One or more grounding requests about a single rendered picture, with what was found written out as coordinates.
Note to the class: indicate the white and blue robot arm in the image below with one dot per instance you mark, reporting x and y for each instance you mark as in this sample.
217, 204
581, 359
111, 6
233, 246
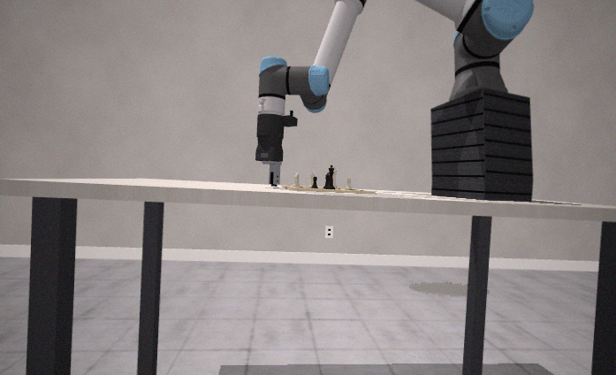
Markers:
483, 29

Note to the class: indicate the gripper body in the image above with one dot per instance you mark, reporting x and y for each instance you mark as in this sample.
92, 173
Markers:
270, 128

